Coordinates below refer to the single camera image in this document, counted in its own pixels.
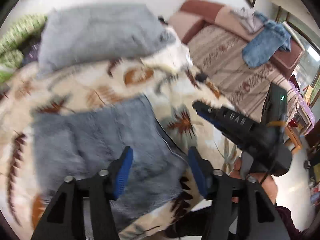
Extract grey denim jeans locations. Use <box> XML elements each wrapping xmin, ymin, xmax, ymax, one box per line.
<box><xmin>33</xmin><ymin>95</ymin><xmax>187</xmax><ymax>230</ymax></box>

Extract person right hand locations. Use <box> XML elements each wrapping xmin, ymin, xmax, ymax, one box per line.
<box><xmin>230</xmin><ymin>157</ymin><xmax>278</xmax><ymax>204</ymax></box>

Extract black power adapter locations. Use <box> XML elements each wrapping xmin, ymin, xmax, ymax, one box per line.
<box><xmin>195</xmin><ymin>73</ymin><xmax>208</xmax><ymax>83</ymax></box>

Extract blue denim garment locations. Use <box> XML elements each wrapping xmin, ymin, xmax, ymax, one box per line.
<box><xmin>242</xmin><ymin>11</ymin><xmax>291</xmax><ymax>68</ymax></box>

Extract striped floral sofa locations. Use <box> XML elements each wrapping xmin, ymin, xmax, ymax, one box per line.
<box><xmin>168</xmin><ymin>0</ymin><xmax>303</xmax><ymax>121</ymax></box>

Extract leaf pattern bed blanket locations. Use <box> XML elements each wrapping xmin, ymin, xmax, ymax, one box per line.
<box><xmin>0</xmin><ymin>60</ymin><xmax>241</xmax><ymax>240</ymax></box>

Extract pale lilac garment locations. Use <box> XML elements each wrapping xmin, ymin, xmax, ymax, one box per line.
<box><xmin>231</xmin><ymin>7</ymin><xmax>264</xmax><ymax>34</ymax></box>

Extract purple patterned cloth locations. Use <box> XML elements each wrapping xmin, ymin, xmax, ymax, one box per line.
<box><xmin>22</xmin><ymin>41</ymin><xmax>40</xmax><ymax>66</ymax></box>

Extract green patterned quilt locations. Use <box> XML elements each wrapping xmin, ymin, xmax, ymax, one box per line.
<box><xmin>1</xmin><ymin>14</ymin><xmax>47</xmax><ymax>83</ymax></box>

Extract grey quilted pillow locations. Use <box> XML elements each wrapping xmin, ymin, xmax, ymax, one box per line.
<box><xmin>38</xmin><ymin>3</ymin><xmax>176</xmax><ymax>78</ymax></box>

